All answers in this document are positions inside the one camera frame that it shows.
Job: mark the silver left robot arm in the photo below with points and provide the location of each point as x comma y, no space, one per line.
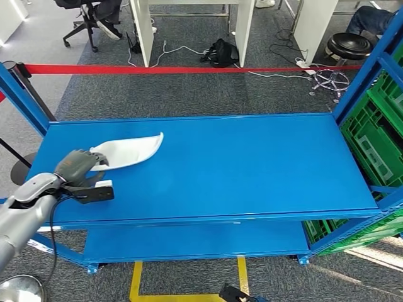
19,221

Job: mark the white desk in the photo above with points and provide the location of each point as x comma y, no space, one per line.
315,29
143,33

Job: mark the blue metal shelf rack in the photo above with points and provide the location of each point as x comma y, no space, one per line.
220,166

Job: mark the green plastic crate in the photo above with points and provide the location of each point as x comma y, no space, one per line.
316,229
389,93
373,148

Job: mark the red barrier belt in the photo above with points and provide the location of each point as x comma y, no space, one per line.
157,69
2,98

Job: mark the black office chair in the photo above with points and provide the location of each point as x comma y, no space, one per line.
89,28

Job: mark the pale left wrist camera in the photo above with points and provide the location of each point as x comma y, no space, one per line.
103,184

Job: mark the white curved plastic part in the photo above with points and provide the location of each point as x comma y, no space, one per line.
132,152

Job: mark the person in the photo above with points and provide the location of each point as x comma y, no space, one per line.
109,29
265,3
371,20

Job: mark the black left camera bracket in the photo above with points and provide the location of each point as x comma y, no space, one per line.
97,195

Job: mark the black round stool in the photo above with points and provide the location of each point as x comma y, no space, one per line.
349,43

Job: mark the white power strip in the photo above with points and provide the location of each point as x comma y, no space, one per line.
303,64

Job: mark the black bag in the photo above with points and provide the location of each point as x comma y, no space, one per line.
221,52

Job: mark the black router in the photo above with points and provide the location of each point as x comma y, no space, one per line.
134,46

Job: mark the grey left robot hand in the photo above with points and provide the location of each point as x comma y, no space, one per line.
75,166

